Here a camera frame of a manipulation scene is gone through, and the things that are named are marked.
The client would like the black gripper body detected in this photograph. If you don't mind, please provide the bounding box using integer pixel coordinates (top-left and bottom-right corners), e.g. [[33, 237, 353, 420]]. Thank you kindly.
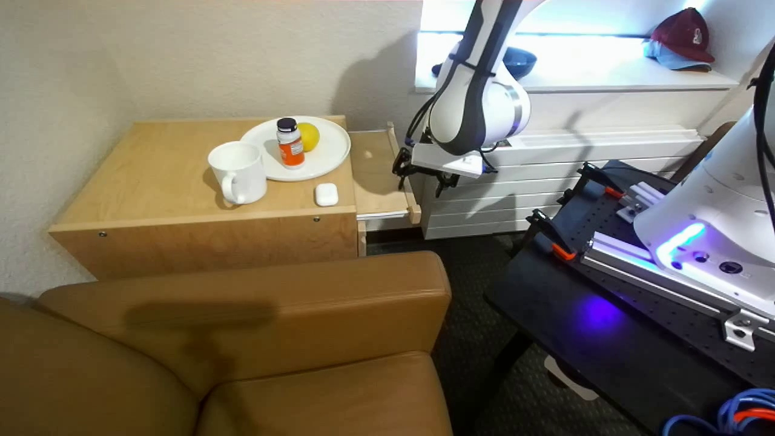
[[403, 157, 463, 184]]

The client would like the wooden nightstand drawer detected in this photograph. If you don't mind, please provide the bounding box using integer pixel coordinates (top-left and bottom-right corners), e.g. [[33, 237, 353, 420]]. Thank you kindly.
[[349, 122, 423, 237]]

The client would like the white round plate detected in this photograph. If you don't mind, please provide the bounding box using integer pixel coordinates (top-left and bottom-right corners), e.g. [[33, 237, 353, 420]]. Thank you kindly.
[[241, 114, 353, 184]]

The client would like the white earbud case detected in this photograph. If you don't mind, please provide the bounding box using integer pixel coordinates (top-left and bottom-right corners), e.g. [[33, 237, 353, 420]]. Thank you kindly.
[[313, 181, 342, 210]]

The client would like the yellow lemon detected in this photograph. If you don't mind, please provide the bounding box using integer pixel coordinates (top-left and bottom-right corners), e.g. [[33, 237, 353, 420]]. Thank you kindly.
[[296, 122, 323, 156]]

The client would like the orange pill bottle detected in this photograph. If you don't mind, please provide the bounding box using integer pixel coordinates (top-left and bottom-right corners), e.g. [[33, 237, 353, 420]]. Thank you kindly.
[[274, 117, 307, 170]]

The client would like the white slatted heater unit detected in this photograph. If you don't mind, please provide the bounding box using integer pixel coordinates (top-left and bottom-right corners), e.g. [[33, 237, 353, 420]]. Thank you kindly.
[[415, 129, 709, 243]]

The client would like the black orange clamp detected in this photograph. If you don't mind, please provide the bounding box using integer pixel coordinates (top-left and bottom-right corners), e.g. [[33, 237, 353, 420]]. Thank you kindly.
[[529, 209, 581, 267], [580, 163, 629, 203]]

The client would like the dark blue bowl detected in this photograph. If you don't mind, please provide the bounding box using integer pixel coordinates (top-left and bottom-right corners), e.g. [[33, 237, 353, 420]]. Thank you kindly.
[[501, 47, 540, 83]]

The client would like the white ceramic mug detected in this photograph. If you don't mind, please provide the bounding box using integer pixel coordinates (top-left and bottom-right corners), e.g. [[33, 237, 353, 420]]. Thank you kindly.
[[205, 139, 270, 209]]

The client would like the white window sill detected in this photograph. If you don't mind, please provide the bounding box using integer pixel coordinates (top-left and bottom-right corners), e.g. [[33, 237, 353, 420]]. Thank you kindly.
[[415, 32, 742, 95]]

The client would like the white flat floor object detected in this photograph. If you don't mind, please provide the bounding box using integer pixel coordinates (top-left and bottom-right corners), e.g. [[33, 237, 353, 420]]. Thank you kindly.
[[542, 355, 600, 405]]

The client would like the black robot table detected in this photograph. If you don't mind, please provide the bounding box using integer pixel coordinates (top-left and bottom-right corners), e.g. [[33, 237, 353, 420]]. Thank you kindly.
[[481, 157, 775, 436]]

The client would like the tan leather armchair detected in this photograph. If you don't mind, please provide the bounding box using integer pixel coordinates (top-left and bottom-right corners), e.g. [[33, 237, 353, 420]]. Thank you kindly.
[[0, 250, 456, 436]]

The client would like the light wooden nightstand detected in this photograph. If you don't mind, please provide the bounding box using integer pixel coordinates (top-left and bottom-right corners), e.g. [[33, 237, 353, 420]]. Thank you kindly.
[[47, 114, 363, 283]]

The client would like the dark red baseball cap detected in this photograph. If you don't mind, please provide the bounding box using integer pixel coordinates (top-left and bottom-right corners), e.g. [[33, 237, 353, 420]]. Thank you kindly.
[[649, 7, 718, 69]]

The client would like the aluminium profile rail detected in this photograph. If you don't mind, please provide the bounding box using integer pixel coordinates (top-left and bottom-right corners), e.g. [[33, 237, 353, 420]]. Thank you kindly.
[[580, 230, 775, 341]]

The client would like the metal corner bracket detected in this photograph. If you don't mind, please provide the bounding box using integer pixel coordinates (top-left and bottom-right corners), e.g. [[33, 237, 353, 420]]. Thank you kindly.
[[722, 310, 765, 355]]

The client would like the blue coiled cable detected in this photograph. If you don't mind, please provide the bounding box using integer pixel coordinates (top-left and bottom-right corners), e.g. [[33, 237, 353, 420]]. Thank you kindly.
[[661, 386, 775, 436]]

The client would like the orange cable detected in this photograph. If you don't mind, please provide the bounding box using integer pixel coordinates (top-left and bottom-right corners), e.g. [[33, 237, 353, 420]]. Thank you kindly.
[[730, 405, 775, 432]]

